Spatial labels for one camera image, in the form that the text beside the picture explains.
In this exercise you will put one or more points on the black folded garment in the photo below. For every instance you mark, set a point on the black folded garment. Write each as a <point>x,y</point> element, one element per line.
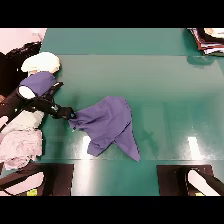
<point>201,41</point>

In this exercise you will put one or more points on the cream garment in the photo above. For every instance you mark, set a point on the cream garment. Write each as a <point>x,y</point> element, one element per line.
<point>41,61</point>

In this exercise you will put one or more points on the white folded garment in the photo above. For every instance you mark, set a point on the white folded garment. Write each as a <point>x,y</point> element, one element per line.
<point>215,32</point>

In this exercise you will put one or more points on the pale grey garment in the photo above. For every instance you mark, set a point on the pale grey garment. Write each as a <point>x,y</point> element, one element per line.
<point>24,121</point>

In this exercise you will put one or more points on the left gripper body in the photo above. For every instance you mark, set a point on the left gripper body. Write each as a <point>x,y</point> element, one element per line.
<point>65,113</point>

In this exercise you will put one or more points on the purple garment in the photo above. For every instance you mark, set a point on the purple garment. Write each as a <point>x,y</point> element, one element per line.
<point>40,81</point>

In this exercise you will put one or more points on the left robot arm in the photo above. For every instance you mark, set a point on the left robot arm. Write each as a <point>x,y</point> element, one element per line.
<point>40,104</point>

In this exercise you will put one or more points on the purple shirt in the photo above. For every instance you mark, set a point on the purple shirt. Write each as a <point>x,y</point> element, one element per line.
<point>106,123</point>

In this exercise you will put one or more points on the pale pink garment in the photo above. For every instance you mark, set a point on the pale pink garment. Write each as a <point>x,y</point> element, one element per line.
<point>20,146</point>

